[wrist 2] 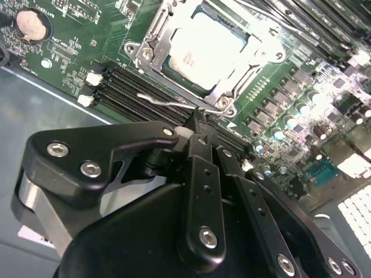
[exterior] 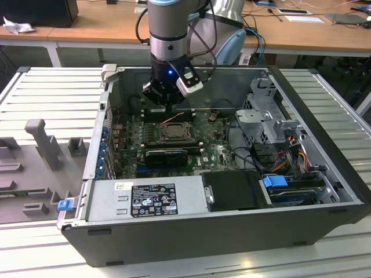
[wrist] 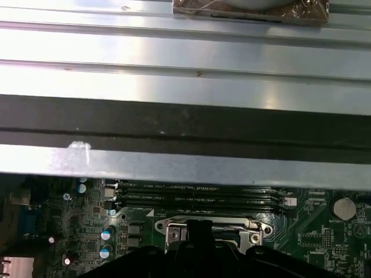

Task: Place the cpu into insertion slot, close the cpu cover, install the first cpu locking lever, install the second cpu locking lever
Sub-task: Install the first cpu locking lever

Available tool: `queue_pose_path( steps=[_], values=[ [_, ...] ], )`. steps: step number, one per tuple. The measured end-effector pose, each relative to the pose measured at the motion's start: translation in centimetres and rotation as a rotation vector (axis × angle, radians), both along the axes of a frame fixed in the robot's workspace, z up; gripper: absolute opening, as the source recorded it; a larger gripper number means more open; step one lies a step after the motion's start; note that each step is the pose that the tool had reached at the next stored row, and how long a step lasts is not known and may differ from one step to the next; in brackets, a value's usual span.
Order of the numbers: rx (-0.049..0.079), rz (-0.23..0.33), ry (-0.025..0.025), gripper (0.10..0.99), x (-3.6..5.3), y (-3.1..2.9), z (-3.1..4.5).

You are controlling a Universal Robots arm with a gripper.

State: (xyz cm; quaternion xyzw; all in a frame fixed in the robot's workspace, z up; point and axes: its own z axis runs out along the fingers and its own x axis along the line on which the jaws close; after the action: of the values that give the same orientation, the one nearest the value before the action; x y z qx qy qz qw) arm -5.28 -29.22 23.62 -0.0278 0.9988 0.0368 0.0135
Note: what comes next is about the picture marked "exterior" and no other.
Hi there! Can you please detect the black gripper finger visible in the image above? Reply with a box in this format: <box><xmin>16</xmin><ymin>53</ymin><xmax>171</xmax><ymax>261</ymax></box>
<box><xmin>141</xmin><ymin>82</ymin><xmax>170</xmax><ymax>115</ymax></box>
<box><xmin>169</xmin><ymin>92</ymin><xmax>185</xmax><ymax>115</ymax></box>

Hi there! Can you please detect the silver case latch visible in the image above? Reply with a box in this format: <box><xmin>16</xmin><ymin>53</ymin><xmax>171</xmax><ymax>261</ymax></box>
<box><xmin>100</xmin><ymin>64</ymin><xmax>118</xmax><ymax>85</ymax></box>

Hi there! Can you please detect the green motherboard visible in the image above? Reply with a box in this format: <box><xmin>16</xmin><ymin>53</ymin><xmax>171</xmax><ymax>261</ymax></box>
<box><xmin>115</xmin><ymin>111</ymin><xmax>241</xmax><ymax>179</ymax></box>

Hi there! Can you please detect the black graphics card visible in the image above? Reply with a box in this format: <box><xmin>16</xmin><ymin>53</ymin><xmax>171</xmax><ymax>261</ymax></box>
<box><xmin>144</xmin><ymin>149</ymin><xmax>188</xmax><ymax>168</ymax></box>

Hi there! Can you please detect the wooden desk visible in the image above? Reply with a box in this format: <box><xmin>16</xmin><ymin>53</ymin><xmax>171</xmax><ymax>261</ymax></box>
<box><xmin>0</xmin><ymin>0</ymin><xmax>371</xmax><ymax>57</ymax></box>

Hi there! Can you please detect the silver drive cage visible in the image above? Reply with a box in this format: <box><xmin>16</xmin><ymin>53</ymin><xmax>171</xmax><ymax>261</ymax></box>
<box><xmin>234</xmin><ymin>77</ymin><xmax>308</xmax><ymax>145</ymax></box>

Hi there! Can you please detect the silver power supply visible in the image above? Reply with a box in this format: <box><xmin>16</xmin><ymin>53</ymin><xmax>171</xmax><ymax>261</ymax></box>
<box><xmin>86</xmin><ymin>178</ymin><xmax>209</xmax><ymax>222</ymax></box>

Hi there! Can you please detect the black rating label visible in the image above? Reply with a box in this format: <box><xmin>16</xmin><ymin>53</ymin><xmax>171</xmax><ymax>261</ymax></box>
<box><xmin>130</xmin><ymin>182</ymin><xmax>178</xmax><ymax>217</ymax></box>

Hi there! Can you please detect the black plastic shroud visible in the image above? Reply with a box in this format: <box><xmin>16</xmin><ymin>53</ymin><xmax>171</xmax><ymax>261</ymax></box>
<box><xmin>201</xmin><ymin>170</ymin><xmax>266</xmax><ymax>211</ymax></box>

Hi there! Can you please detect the hard disk in blue carrier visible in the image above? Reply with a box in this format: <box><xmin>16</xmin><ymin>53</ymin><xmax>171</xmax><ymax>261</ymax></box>
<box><xmin>262</xmin><ymin>173</ymin><xmax>319</xmax><ymax>208</ymax></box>

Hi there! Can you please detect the black computer box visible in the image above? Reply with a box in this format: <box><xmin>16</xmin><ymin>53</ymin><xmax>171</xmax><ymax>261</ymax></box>
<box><xmin>0</xmin><ymin>0</ymin><xmax>79</xmax><ymax>29</ymax></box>

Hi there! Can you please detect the black open PC case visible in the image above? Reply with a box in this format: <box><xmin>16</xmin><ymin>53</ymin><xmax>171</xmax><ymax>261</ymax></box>
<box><xmin>60</xmin><ymin>64</ymin><xmax>366</xmax><ymax>269</ymax></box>

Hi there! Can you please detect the white tablet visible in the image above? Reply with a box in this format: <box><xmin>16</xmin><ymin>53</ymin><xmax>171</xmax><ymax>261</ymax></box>
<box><xmin>277</xmin><ymin>8</ymin><xmax>312</xmax><ymax>15</ymax></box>

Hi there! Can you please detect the grey parts rack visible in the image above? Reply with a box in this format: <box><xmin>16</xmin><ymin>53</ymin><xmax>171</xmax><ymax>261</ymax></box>
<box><xmin>0</xmin><ymin>118</ymin><xmax>90</xmax><ymax>225</ymax></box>

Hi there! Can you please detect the crumpled white paper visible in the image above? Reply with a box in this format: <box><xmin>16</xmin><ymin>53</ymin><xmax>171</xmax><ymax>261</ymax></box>
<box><xmin>2</xmin><ymin>16</ymin><xmax>35</xmax><ymax>35</ymax></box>

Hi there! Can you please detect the white paper sheet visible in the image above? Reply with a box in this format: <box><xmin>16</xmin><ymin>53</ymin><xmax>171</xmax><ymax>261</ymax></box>
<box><xmin>284</xmin><ymin>14</ymin><xmax>325</xmax><ymax>24</ymax></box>

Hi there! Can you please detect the dark grey pad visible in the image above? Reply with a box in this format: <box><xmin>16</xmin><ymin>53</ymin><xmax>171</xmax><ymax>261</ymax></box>
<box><xmin>323</xmin><ymin>13</ymin><xmax>366</xmax><ymax>25</ymax></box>

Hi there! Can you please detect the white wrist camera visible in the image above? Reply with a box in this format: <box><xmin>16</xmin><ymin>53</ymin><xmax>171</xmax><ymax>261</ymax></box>
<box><xmin>176</xmin><ymin>67</ymin><xmax>204</xmax><ymax>95</ymax></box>

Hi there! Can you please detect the black camera cable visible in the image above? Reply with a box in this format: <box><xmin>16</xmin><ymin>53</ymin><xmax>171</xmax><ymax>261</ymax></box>
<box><xmin>185</xmin><ymin>8</ymin><xmax>218</xmax><ymax>85</ymax></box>

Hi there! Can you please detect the blue cable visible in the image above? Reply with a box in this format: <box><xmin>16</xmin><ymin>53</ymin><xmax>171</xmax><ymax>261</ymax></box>
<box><xmin>246</xmin><ymin>27</ymin><xmax>266</xmax><ymax>58</ymax></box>

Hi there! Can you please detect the yellow red wire bundle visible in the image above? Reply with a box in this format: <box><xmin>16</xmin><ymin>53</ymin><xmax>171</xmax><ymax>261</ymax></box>
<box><xmin>272</xmin><ymin>136</ymin><xmax>310</xmax><ymax>173</ymax></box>

